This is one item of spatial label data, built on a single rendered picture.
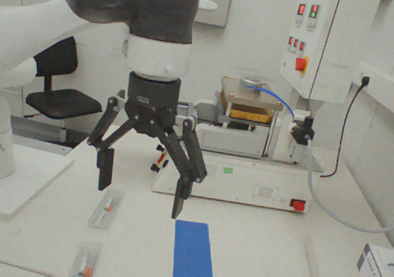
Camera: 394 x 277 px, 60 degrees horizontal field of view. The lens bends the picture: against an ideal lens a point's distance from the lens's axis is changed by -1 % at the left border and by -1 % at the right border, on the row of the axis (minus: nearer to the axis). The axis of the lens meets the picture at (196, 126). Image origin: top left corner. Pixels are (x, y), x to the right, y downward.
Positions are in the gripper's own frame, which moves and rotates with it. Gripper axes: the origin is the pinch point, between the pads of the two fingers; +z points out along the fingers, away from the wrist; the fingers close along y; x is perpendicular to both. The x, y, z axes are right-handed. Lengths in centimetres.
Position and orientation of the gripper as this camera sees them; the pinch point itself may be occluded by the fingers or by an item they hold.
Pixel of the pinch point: (140, 194)
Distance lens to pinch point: 58.0
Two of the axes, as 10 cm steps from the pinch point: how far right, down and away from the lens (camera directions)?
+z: -1.7, 9.2, 3.6
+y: 9.2, 2.8, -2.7
